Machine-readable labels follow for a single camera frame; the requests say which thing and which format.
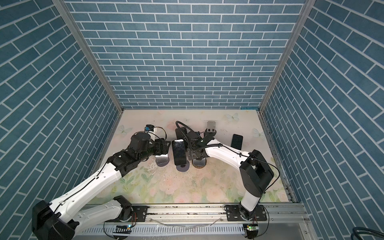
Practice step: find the aluminium left corner post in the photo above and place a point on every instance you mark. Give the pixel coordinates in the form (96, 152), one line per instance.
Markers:
(81, 41)

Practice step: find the right controller board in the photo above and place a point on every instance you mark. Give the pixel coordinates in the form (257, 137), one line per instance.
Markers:
(251, 231)

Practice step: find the grey round stand centre front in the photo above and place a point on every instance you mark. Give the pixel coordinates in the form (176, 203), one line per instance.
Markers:
(184, 167)

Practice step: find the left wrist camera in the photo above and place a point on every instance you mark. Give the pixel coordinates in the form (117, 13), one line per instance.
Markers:
(149, 128)

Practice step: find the controller board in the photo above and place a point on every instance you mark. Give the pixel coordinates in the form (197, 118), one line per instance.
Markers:
(251, 231)
(121, 232)

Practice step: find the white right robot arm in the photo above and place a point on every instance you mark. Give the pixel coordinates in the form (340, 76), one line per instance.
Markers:
(256, 173)

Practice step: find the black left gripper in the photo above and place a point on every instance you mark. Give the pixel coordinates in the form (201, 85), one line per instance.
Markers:
(165, 148)

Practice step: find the black phone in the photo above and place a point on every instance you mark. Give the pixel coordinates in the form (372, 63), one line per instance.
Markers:
(179, 152)
(237, 141)
(180, 133)

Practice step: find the grey stand far right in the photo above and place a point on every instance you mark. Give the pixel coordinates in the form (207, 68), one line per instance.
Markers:
(211, 127)

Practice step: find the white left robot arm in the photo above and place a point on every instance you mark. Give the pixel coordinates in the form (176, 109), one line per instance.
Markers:
(63, 218)

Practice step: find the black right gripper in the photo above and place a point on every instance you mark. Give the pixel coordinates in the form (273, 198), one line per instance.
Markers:
(190, 153)

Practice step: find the aluminium right corner post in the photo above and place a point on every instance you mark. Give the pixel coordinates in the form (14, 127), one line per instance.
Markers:
(304, 14)

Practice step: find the phone with reflective screen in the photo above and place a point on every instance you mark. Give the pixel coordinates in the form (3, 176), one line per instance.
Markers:
(197, 156)
(162, 160)

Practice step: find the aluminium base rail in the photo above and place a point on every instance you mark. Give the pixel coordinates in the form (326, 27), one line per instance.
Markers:
(183, 214)

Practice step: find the aluminium corner post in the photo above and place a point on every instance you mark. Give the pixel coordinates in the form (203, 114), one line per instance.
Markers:
(304, 14)
(81, 41)

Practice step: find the left controller board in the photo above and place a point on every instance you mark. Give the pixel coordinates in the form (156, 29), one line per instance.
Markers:
(121, 232)

